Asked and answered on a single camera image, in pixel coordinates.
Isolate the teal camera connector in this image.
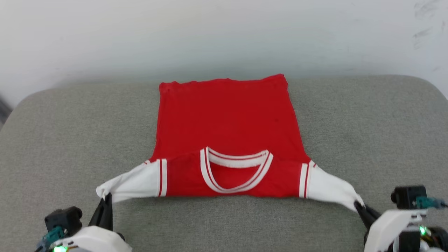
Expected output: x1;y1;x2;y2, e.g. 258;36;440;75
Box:
43;226;68;246
415;196;439;209

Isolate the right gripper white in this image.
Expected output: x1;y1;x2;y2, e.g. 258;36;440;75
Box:
353;202;429;252

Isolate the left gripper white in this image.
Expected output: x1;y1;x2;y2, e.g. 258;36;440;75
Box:
52;192;133;252

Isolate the grey fabric sofa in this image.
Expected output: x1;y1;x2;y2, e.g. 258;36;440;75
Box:
0;74;448;252

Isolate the teal right camera connector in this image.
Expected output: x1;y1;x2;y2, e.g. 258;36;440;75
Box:
415;196;439;209

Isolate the teal left camera connector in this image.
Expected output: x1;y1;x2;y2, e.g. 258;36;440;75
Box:
43;226;68;246

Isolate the red basketball jersey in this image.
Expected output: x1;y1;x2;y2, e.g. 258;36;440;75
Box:
96;73;365;212

